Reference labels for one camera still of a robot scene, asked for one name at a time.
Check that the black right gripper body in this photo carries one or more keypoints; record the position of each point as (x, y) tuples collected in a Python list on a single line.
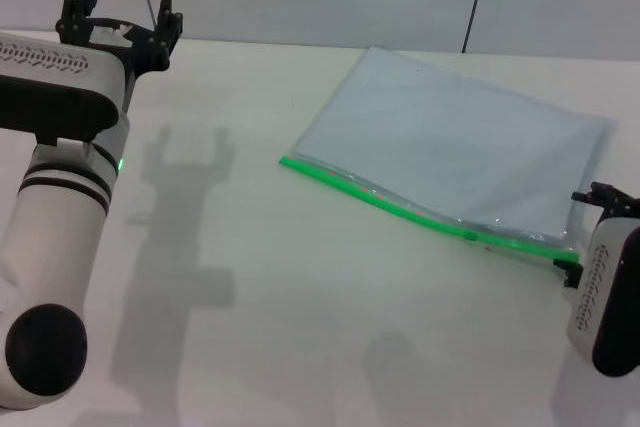
[(634, 209)]

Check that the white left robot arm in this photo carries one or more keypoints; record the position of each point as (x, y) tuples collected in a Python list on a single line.
[(55, 247)]

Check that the clear green-zip document bag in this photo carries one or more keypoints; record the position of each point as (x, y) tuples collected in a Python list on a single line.
[(450, 147)]

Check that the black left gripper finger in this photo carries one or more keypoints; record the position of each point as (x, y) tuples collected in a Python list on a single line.
[(72, 22), (165, 37)]

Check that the green zipper slider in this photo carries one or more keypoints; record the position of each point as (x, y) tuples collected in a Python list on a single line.
[(470, 235)]

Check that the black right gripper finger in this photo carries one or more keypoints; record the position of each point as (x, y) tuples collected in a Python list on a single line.
[(607, 199), (570, 272)]

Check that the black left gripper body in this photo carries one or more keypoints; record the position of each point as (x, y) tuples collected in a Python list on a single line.
[(125, 47)]

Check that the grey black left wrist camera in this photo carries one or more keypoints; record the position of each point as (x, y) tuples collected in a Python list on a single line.
[(50, 102)]

